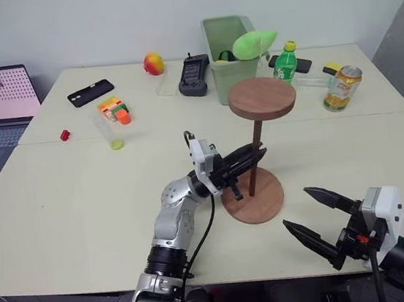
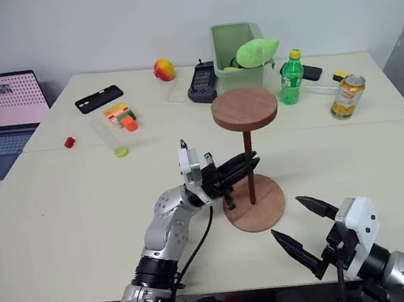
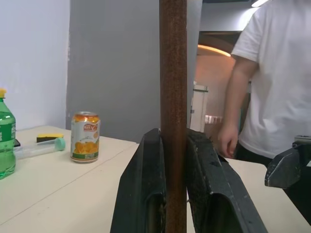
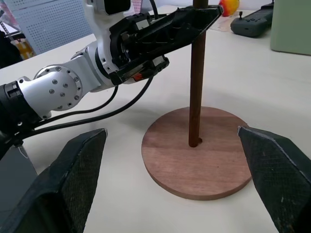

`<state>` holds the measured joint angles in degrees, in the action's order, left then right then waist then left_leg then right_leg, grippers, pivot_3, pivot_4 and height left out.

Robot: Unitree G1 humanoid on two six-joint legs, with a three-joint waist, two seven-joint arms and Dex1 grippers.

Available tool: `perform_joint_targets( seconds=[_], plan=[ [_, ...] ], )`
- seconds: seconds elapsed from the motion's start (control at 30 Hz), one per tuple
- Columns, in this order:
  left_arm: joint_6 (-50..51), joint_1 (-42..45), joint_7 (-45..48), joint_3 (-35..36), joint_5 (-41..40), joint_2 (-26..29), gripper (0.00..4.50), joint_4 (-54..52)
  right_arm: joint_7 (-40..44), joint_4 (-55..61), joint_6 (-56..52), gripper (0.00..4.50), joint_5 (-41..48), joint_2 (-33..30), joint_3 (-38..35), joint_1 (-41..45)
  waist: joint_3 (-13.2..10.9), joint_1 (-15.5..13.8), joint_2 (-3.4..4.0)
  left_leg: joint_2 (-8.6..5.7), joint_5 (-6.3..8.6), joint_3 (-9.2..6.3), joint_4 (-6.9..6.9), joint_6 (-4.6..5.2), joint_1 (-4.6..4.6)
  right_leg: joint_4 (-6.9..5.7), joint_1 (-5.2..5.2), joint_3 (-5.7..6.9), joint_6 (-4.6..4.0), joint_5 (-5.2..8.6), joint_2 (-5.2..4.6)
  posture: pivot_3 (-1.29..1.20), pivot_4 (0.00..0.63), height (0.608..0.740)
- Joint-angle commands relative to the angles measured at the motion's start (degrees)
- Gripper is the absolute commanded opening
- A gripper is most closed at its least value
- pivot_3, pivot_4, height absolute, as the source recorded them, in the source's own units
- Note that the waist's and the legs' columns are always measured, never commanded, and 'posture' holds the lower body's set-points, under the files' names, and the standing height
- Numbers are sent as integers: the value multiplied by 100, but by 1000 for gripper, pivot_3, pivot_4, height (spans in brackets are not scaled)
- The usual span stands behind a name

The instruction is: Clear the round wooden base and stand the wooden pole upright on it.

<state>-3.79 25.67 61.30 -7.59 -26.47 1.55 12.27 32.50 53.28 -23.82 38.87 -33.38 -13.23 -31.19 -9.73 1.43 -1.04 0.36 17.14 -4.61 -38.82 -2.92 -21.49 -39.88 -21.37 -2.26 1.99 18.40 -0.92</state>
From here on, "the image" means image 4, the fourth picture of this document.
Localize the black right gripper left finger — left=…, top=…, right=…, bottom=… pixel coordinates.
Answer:
left=0, top=128, right=108, bottom=233

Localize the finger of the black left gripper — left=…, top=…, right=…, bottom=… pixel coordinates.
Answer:
left=128, top=5, right=224, bottom=62

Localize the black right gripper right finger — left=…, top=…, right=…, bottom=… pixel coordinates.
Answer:
left=237, top=125, right=311, bottom=233

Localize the dark wooden pole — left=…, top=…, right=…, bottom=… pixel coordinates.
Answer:
left=188, top=0, right=209, bottom=149

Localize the round wooden base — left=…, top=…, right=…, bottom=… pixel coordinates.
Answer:
left=141, top=106, right=254, bottom=201

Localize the red yellow toy fruit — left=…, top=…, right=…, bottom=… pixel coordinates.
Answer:
left=218, top=0, right=241, bottom=17

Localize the white perforated panel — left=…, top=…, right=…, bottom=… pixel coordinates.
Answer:
left=3, top=0, right=98, bottom=56

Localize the grey remote controller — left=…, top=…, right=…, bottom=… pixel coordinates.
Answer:
left=230, top=1, right=275, bottom=37

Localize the pale green box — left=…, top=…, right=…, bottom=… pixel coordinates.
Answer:
left=269, top=0, right=311, bottom=57

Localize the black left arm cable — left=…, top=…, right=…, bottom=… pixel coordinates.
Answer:
left=148, top=0, right=172, bottom=20
left=34, top=83, right=120, bottom=128
left=14, top=74, right=155, bottom=146

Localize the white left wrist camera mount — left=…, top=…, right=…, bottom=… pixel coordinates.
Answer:
left=83, top=0, right=137, bottom=86

